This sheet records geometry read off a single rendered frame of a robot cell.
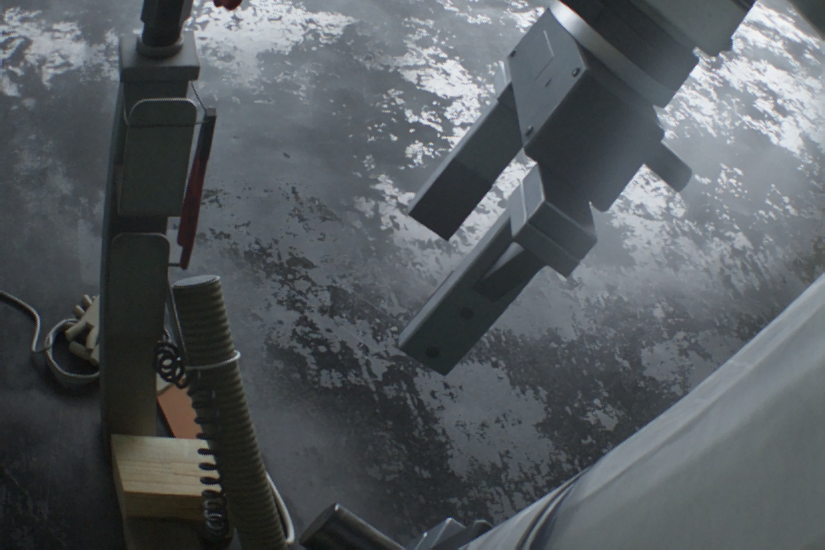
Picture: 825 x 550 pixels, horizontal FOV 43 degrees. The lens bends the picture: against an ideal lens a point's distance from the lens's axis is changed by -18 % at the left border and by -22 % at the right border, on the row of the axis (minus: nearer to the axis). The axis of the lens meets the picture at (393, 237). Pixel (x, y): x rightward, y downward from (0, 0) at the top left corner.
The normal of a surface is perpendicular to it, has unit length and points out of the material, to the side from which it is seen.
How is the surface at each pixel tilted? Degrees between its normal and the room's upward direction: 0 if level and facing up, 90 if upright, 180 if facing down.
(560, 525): 66
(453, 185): 83
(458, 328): 83
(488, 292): 111
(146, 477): 0
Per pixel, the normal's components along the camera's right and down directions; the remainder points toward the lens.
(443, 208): -0.04, 0.44
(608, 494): -0.79, -0.59
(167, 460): 0.20, -0.82
